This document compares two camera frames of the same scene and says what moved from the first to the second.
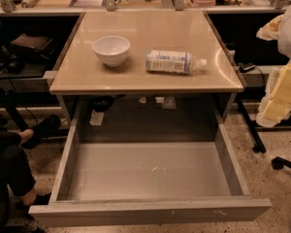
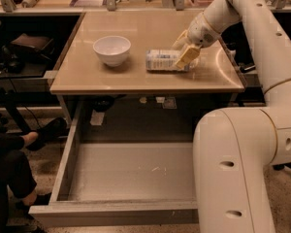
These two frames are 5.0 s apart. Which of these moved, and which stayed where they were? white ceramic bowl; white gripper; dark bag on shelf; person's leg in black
Moved: white gripper
Stayed: person's leg in black; dark bag on shelf; white ceramic bowl
